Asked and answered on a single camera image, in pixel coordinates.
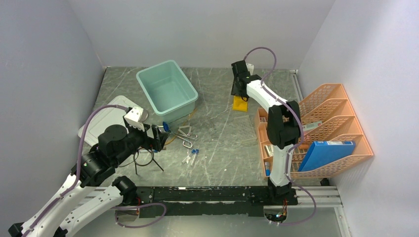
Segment amber rubber tubing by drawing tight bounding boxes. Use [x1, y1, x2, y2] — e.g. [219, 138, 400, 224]
[166, 109, 198, 145]

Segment yellow test tube rack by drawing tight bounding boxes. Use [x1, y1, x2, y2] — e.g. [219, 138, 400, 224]
[232, 96, 248, 112]

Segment orange mesh file organizer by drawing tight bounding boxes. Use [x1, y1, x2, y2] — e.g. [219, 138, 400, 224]
[254, 83, 374, 180]

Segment clear acrylic tube rack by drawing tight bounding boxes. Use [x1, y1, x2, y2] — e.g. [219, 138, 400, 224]
[225, 116, 256, 144]

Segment graduated cylinder blue base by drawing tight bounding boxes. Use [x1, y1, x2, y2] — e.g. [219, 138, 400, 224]
[163, 122, 170, 132]

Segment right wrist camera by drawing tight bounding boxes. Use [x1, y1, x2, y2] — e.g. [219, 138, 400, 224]
[246, 63, 254, 75]

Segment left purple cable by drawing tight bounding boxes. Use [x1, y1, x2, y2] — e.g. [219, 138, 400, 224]
[19, 104, 130, 237]

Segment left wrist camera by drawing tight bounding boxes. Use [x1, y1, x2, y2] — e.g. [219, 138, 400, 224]
[123, 106, 149, 131]

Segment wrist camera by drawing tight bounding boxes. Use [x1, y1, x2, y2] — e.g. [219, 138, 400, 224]
[246, 63, 254, 75]
[123, 106, 149, 131]

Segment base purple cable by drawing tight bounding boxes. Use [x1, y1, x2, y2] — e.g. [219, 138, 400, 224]
[114, 200, 168, 229]

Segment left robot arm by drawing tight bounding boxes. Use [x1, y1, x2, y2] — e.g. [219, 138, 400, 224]
[8, 124, 168, 237]

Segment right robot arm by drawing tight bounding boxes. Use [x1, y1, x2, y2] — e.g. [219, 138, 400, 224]
[231, 60, 303, 204]

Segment clear glass jar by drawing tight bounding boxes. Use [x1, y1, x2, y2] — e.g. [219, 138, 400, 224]
[204, 119, 218, 134]

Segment mint green plastic bin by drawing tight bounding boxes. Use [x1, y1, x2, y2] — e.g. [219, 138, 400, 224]
[136, 60, 199, 123]

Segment blue binder folder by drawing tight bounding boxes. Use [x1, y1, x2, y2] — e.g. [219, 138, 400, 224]
[298, 141, 356, 172]

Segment black wire ring stand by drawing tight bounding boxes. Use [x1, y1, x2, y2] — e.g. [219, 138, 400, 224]
[133, 148, 164, 175]

